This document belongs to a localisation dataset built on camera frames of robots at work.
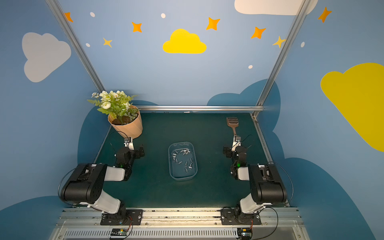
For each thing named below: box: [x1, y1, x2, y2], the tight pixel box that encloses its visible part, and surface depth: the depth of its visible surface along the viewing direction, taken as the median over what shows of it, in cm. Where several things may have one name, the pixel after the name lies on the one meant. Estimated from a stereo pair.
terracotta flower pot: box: [107, 105, 143, 139], surface depth 98 cm
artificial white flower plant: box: [87, 90, 140, 123], surface depth 87 cm
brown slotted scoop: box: [226, 117, 239, 136], surface depth 117 cm
